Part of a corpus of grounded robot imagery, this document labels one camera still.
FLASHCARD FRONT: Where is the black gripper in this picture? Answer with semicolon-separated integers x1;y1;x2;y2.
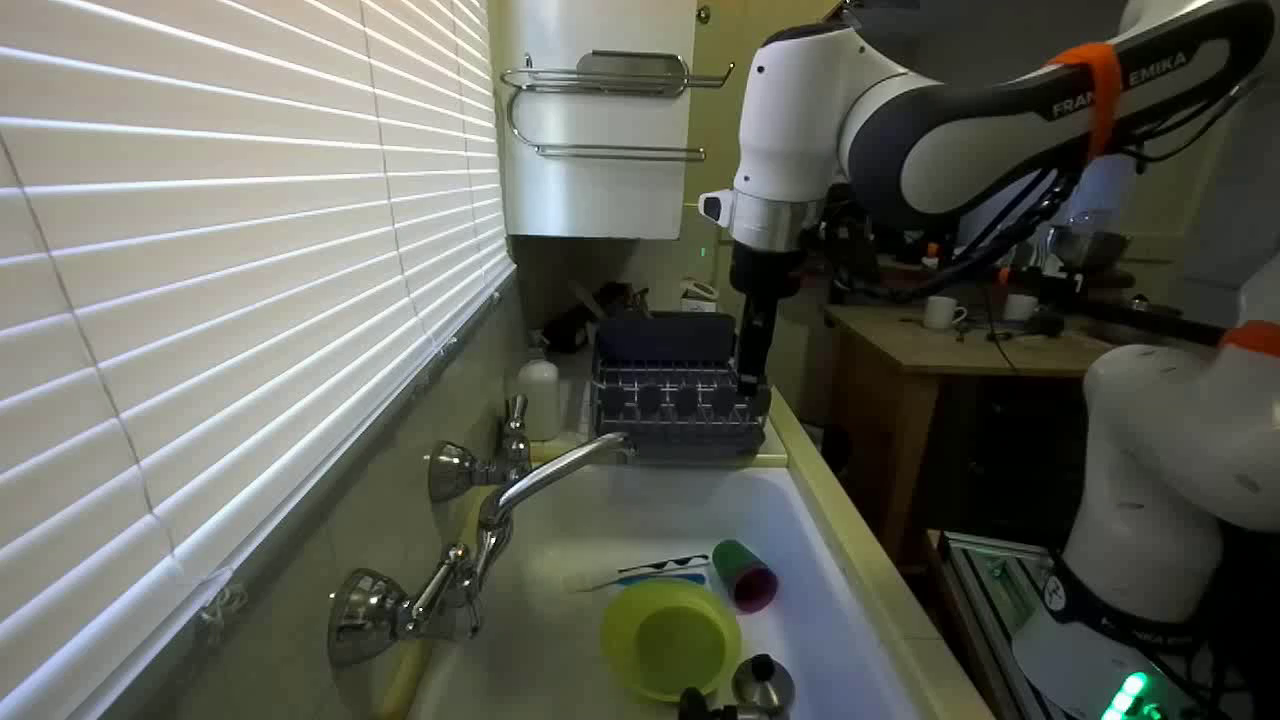
727;244;806;387

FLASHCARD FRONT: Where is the translucent white squirt bottle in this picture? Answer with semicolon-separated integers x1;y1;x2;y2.
516;333;567;444

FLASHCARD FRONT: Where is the chrome knob beside bottle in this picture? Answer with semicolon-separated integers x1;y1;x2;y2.
496;391;537;470

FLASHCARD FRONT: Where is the black dish rack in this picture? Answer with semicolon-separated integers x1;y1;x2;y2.
590;309;777;464

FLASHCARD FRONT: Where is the wooden table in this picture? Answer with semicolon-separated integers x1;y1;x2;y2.
819;302;1121;575

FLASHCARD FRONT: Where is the white mug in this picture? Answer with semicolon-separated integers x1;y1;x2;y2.
1002;290;1049;328
919;291;974;338

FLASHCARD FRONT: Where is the green and maroon cup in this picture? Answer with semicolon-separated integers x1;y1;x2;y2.
708;537;783;618

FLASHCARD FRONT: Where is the chrome faucet spout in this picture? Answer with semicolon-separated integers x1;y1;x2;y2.
482;428;634;537

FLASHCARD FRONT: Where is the white sink basin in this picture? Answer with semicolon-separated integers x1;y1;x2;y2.
406;456;927;720

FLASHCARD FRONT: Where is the lime green plastic bowl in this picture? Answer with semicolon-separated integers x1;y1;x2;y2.
602;575;750;709

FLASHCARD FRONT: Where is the printed box on floor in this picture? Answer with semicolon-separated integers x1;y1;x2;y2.
927;530;1071;720

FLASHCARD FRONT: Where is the small metal cup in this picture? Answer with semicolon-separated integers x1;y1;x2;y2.
727;654;800;720

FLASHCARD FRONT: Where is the small black utensil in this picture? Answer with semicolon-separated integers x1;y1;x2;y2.
671;685;742;720

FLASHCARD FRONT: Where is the yellow tube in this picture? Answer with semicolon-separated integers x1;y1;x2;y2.
378;483;500;720

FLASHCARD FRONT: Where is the white window blind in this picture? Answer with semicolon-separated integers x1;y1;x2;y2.
0;0;521;720

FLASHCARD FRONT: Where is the chrome wire rail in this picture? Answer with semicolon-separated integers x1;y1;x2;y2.
503;87;708;167

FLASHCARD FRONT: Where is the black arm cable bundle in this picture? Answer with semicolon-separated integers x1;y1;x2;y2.
916;145;1118;302

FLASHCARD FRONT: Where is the chrome wire rack with tray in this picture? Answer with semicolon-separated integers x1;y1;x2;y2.
500;47;737;101

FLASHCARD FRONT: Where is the small chrome faucet handle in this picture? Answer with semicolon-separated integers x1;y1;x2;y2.
424;438;521;509

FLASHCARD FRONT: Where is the orange strap on forearm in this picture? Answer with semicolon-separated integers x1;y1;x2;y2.
1051;36;1132;159

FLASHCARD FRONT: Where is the large chrome faucet handle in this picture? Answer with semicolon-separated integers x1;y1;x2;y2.
323;541;487;674

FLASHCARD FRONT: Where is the orange strap on lower link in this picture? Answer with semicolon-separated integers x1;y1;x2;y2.
1217;317;1280;363

